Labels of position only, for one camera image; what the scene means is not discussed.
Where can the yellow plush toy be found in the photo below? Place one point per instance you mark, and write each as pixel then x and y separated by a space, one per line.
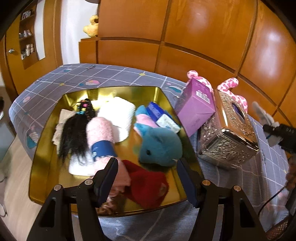
pixel 91 29

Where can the cream cloth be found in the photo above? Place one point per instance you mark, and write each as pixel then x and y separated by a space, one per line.
pixel 66 115

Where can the blue plush toy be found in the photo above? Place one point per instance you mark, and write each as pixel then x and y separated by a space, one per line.
pixel 159 143

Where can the pink spotted plush toy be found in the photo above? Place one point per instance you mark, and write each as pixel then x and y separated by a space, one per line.
pixel 227 84

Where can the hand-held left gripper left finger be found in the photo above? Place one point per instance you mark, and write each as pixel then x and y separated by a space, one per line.
pixel 108 180

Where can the red fuzzy sock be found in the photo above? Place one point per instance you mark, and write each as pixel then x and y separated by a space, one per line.
pixel 145 183

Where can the black hair wig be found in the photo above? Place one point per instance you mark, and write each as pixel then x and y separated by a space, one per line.
pixel 74 134

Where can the purple cardboard box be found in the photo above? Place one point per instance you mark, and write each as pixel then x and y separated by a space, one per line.
pixel 194 109

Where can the wall shelf with bottles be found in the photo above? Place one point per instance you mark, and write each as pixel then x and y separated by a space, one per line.
pixel 27 48

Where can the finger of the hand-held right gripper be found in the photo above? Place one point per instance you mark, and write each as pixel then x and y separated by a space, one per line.
pixel 270 129

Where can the grey printed bed sheet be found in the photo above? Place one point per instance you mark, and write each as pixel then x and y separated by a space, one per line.
pixel 69 76

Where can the white towel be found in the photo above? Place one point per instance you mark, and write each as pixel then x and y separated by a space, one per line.
pixel 118 111

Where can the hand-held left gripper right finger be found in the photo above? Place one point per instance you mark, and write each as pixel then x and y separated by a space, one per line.
pixel 187 185

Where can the wooden wardrobe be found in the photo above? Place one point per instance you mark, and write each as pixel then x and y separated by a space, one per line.
pixel 185 34

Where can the blue tissue packet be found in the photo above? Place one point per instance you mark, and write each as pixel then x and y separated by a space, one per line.
pixel 157 111

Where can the white paper tissue sheet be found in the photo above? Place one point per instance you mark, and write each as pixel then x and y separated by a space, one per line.
pixel 78 169

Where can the rattan chair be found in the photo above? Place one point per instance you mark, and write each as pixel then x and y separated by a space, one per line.
pixel 279 231

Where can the silver door knob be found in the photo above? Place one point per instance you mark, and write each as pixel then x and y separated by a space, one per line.
pixel 10 51

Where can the white teal-striped sock pair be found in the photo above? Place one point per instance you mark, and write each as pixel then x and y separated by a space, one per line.
pixel 260 111

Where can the person's right hand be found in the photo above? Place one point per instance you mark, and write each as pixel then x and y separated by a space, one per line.
pixel 291 173

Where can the pink towel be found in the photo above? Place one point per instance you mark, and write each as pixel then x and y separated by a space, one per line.
pixel 99 129

